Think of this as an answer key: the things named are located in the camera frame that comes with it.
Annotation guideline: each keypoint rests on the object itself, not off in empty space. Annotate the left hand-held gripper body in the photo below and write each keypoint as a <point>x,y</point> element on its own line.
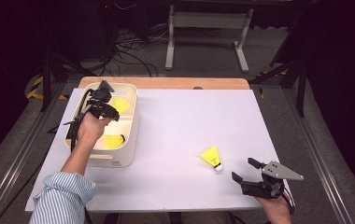
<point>101,95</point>

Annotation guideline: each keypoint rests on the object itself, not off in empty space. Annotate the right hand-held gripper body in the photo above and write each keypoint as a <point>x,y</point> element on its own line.
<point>278,171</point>

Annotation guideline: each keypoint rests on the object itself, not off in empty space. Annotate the yellow plastic shuttlecock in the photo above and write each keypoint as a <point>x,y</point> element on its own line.
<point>111,141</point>
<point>121,104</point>
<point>211,155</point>

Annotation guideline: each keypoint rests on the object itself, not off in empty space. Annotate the white plastic storage bin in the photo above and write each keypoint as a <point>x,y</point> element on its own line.
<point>125,155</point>

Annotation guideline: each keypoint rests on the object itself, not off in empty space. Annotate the person's left hand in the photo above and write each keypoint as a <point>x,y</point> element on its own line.
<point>90,129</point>

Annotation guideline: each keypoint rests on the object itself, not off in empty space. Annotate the person's right hand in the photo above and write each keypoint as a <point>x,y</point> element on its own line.
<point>275,211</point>

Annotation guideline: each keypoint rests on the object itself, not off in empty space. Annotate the black tripod stand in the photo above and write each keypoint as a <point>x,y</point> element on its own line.
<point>45,84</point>

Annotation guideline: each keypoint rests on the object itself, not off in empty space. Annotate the wooden table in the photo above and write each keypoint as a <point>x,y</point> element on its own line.
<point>166,83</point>

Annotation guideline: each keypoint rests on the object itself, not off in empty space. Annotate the white table cover sheet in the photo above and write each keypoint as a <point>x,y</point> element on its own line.
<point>172,174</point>

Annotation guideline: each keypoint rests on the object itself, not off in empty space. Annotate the yellow black hazard tape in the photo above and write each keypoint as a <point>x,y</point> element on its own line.
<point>35,93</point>

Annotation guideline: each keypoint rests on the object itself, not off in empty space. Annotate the black metal stand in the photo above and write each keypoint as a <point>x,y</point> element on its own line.
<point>301,90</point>

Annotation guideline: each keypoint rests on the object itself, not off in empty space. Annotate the black curtain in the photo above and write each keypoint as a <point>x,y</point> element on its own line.
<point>4,77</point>
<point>347,93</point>

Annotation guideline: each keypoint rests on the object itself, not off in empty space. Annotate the person's brown trousers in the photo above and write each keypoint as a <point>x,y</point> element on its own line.
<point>147,218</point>

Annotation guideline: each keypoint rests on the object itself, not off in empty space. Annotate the striped blue shirt sleeve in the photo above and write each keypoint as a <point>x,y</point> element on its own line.
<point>60,199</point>

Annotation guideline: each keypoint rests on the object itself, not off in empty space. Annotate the metal floor rail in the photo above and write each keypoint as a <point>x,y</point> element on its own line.
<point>319,161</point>
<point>17,161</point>

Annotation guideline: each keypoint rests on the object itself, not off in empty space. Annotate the white metal stand frame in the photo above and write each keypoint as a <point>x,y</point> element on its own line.
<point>210,20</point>

